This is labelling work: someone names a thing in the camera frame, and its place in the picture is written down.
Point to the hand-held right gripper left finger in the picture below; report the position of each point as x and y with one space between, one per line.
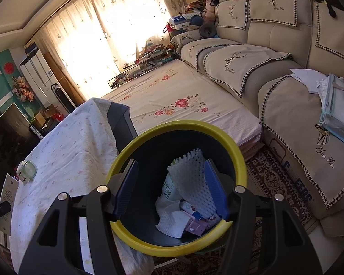
126 189

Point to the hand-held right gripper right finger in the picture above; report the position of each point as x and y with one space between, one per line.
216 190

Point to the cream floral drink carton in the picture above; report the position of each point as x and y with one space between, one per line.
192 207

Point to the white foam net sleeve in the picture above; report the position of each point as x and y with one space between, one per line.
189 177

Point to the pink milk carton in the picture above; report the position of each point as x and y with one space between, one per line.
197 227

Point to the white bottle with green label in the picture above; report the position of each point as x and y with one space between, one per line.
169 189

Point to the white paper towel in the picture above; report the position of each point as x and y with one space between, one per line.
172 217

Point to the yellow rimmed black bin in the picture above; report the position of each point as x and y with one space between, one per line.
175 126

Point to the grey chair back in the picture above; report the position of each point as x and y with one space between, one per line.
123 123

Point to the dotted white tablecloth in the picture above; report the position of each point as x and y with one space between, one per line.
68 154

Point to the floral printed mattress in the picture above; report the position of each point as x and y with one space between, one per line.
175 103

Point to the small round white jar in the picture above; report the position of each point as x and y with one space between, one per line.
27 172

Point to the cardboard boxes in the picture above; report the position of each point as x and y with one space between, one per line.
46 116

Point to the black tower fan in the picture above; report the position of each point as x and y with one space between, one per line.
61 97

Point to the white paper leaflet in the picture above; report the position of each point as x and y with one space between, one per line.
7 200

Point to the black television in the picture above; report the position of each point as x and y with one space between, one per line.
8 143

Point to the cluttered glass coffee table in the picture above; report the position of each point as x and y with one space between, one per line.
149 60

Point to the beige sofa with deer covers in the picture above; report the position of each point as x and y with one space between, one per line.
275 63

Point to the artificial flower decoration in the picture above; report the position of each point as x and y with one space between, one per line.
24 90

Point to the stack of papers and folders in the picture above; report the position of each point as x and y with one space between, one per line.
335 106

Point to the white cabinet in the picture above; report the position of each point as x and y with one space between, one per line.
37 71

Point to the grey neck pillow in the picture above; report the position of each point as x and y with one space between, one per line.
207 30

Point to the sheer embroidered curtain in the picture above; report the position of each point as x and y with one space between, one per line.
103 28

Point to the star patterned bag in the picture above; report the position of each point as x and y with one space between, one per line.
180 21

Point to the black plush toy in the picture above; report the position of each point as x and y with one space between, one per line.
328 0

